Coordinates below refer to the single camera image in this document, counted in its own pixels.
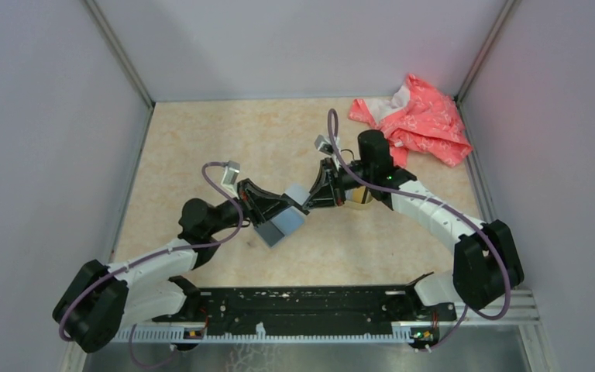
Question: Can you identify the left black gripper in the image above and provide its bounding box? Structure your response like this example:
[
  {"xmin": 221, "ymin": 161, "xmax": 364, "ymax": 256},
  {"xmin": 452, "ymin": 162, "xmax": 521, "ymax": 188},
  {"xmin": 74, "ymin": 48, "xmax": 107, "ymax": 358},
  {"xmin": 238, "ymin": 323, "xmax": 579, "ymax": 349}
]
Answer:
[{"xmin": 206, "ymin": 177, "xmax": 294, "ymax": 236}]

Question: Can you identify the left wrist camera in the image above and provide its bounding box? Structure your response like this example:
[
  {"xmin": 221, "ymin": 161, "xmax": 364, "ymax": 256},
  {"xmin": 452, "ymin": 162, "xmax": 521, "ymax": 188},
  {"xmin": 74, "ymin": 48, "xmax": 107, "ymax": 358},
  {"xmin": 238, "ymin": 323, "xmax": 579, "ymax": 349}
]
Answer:
[{"xmin": 220, "ymin": 160, "xmax": 240, "ymax": 192}]

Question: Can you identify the pink crumpled cloth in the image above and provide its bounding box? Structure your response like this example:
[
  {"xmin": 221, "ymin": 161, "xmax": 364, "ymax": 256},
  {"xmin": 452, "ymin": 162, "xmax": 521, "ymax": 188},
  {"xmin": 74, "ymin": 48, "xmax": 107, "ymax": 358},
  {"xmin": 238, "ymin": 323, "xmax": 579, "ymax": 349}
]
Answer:
[{"xmin": 348, "ymin": 74, "xmax": 473, "ymax": 168}]

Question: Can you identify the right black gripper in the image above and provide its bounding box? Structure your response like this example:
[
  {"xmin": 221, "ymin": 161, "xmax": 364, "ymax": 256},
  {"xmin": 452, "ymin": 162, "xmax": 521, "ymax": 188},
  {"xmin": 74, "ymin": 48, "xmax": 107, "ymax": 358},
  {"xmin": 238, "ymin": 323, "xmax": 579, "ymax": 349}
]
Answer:
[{"xmin": 301, "ymin": 157, "xmax": 373, "ymax": 210}]

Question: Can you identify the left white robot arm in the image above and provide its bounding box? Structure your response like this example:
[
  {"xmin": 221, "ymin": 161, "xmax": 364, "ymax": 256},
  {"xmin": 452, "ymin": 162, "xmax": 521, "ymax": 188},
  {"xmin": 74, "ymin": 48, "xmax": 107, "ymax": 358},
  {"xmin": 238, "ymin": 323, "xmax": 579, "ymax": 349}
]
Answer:
[{"xmin": 52, "ymin": 179, "xmax": 308, "ymax": 353}]

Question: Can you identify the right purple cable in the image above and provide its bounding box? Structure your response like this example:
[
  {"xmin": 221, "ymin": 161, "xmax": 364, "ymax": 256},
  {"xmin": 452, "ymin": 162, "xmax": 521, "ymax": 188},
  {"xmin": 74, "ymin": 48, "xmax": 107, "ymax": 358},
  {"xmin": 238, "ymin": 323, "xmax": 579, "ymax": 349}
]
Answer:
[{"xmin": 325, "ymin": 108, "xmax": 513, "ymax": 352}]

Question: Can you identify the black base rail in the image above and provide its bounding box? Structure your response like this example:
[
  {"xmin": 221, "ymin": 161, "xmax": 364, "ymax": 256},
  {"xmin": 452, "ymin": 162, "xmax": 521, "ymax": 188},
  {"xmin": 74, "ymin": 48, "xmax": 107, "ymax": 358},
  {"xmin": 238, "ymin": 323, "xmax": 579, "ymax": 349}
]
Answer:
[{"xmin": 154, "ymin": 284, "xmax": 457, "ymax": 336}]

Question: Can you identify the beige tray of cards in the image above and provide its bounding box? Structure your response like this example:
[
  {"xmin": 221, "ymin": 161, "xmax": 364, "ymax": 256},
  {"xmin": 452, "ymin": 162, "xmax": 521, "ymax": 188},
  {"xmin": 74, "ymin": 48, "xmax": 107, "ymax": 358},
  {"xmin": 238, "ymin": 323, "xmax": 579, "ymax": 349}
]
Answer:
[{"xmin": 344, "ymin": 186, "xmax": 373, "ymax": 210}]

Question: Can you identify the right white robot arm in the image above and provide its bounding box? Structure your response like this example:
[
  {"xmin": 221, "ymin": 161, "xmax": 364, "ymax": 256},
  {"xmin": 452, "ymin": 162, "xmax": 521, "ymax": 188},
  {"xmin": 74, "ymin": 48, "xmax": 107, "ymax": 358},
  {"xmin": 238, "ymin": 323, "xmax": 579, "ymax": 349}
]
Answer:
[{"xmin": 302, "ymin": 129, "xmax": 524, "ymax": 319}]

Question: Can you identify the beige card holder wallet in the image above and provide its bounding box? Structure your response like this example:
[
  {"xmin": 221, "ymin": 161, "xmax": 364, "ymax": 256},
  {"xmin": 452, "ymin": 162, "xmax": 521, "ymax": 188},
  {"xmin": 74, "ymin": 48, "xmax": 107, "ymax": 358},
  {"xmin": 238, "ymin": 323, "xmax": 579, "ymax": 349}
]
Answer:
[{"xmin": 269, "ymin": 184, "xmax": 308, "ymax": 244}]

